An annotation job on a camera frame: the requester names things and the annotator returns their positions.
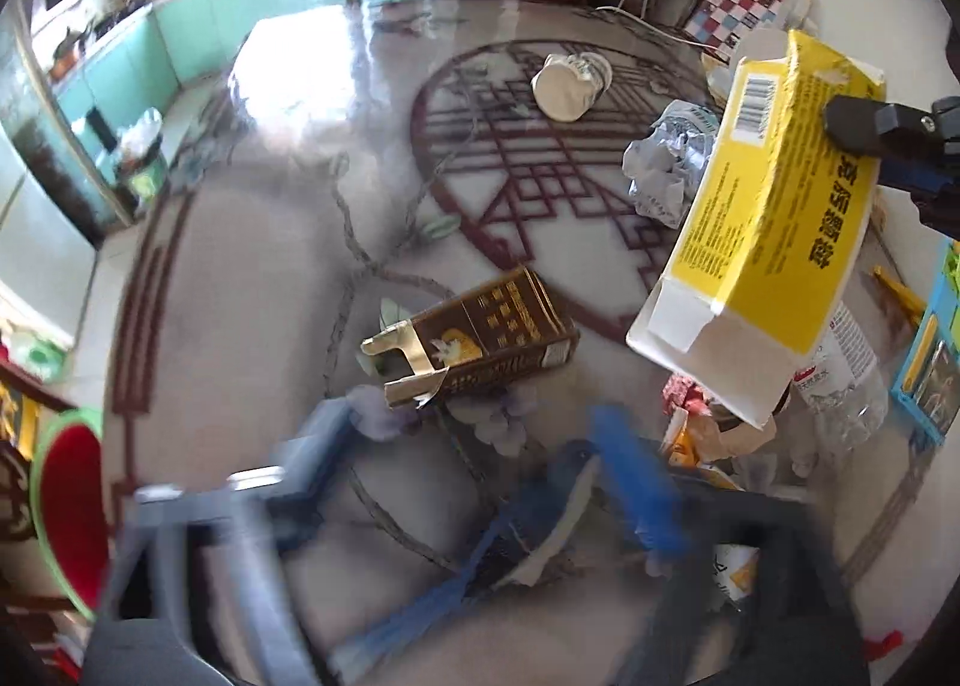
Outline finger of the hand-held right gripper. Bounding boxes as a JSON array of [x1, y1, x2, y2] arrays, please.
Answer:
[[907, 188, 960, 239], [823, 94, 960, 191]]

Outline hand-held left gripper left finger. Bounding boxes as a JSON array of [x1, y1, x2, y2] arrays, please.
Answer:
[[90, 399, 362, 686]]

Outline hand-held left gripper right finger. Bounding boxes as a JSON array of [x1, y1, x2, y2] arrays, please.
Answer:
[[591, 404, 871, 686]]

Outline yellow cardboard box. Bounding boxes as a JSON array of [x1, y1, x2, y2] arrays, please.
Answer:
[[625, 28, 887, 430]]

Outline large white paper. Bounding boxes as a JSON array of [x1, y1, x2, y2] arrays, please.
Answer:
[[622, 135, 710, 230]]

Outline red basin with green rim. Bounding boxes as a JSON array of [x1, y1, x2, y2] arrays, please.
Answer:
[[30, 407, 115, 621]]

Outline green kitchen trash bin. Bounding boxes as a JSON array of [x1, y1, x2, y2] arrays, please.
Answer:
[[112, 107, 170, 209]]

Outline orange snack wrapper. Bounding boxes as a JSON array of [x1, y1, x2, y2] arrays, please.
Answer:
[[658, 375, 782, 494]]

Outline yellow plastic piece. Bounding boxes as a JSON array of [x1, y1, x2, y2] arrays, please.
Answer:
[[872, 266, 928, 329]]

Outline blue flat package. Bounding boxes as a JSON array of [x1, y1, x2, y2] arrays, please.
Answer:
[[889, 236, 960, 444]]

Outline checkered red white box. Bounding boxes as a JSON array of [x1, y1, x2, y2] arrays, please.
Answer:
[[681, 0, 794, 55]]

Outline floral printed tablecloth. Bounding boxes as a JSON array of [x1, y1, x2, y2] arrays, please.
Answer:
[[101, 7, 946, 686]]

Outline clear plastic bottle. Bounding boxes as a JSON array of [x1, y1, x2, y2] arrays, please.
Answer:
[[790, 302, 891, 456]]

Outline brown carton box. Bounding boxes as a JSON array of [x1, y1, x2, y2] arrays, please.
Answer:
[[360, 266, 582, 410]]

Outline white paper cup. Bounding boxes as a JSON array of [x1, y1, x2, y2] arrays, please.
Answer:
[[530, 52, 613, 124]]

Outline carved wooden chair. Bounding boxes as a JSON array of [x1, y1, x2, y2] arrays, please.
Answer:
[[0, 360, 83, 616]]

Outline teal kitchen cabinets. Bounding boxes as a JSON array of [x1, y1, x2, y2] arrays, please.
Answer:
[[52, 0, 350, 125]]

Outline white cable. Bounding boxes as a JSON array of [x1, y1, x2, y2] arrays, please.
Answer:
[[598, 4, 722, 52]]

